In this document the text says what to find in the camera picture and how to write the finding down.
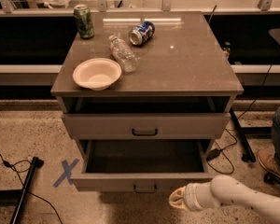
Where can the clear plastic water bottle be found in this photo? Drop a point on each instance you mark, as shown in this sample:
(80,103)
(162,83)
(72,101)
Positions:
(123,54)

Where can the upper grey drawer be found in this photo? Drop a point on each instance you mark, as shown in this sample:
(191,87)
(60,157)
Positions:
(145,126)

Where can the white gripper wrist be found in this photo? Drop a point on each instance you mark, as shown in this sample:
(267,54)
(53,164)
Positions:
(189,196)

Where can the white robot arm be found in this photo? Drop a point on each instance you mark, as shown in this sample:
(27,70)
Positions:
(224,190)

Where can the blue soda can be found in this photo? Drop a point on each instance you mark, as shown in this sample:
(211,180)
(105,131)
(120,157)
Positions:
(141,33)

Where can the grey drawer cabinet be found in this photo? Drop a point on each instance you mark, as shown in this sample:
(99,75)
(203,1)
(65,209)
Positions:
(181,70)

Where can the black pole right floor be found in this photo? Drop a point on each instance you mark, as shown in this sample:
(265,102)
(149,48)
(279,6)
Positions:
(248,155)

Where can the black pole floor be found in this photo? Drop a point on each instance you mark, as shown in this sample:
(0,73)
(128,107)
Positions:
(248,155)
(35,163)

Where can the white paper bowl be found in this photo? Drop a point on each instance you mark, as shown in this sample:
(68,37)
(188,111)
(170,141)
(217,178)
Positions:
(97,74)

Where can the blue tape cross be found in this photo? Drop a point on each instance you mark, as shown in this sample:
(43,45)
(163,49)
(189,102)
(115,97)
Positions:
(67,173)

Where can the black power adapter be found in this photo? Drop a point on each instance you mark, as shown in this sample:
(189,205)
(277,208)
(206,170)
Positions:
(213,154)

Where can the green soda can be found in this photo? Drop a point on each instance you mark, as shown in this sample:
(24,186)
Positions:
(82,15)

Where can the black pole left floor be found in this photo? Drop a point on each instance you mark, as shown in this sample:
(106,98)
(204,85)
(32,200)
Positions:
(35,163)

